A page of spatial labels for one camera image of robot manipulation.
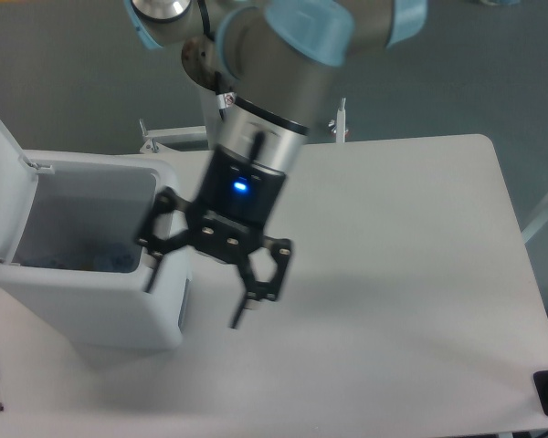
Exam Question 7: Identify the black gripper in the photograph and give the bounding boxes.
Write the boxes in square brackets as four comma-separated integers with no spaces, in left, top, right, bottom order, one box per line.
[134,143,294,330]

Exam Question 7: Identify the clear plastic water bottle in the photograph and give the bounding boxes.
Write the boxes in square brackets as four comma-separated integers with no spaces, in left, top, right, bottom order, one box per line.
[92,244,138,273]

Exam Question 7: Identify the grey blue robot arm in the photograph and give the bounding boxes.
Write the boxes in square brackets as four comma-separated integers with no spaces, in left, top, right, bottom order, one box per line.
[124,1,428,321]

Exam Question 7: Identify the white trash can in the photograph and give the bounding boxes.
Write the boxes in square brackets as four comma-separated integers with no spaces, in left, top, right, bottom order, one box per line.
[0,151,191,349]

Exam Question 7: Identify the white trash can lid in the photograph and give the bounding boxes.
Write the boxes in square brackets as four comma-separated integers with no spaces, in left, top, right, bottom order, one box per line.
[0,120,38,263]

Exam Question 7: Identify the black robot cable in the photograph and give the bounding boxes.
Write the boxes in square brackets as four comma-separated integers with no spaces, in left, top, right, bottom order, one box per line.
[213,70,232,124]

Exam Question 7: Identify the white bracket with bolt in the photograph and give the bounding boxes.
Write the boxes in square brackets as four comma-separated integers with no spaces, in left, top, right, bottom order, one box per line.
[328,97,349,143]

